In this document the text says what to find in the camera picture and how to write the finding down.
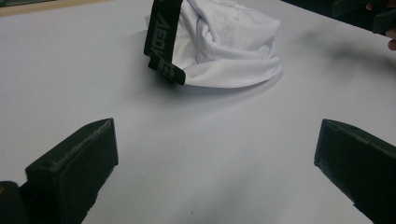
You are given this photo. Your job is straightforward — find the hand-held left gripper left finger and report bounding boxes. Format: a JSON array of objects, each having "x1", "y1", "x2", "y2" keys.
[{"x1": 25, "y1": 118, "x2": 120, "y2": 224}]

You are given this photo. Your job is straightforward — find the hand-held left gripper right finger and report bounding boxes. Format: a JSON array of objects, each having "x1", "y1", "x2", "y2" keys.
[{"x1": 314, "y1": 119, "x2": 396, "y2": 224}]

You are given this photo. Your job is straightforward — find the white boxer shorts black waistband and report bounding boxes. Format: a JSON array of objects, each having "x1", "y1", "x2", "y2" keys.
[{"x1": 143, "y1": 0, "x2": 284, "y2": 89}]

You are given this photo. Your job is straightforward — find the light wooden table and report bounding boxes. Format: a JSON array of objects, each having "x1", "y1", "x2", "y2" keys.
[{"x1": 0, "y1": 0, "x2": 106, "y2": 18}]

